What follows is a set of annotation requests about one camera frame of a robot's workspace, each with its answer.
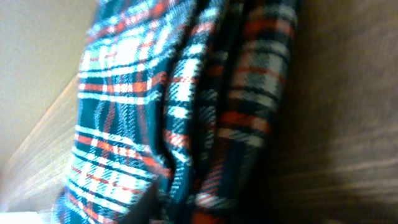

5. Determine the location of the red navy plaid cloth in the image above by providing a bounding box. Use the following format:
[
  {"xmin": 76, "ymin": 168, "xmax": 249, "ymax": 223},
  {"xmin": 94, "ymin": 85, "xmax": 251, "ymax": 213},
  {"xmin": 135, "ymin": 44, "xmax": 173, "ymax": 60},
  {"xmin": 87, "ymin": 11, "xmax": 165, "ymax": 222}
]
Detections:
[{"xmin": 50, "ymin": 0, "xmax": 300, "ymax": 223}]

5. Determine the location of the cream cloth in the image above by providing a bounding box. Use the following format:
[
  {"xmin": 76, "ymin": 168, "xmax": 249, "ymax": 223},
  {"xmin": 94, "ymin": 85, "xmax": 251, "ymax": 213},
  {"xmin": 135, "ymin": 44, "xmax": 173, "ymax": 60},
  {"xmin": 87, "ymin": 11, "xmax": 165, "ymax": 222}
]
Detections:
[{"xmin": 1, "ymin": 0, "xmax": 96, "ymax": 166}]

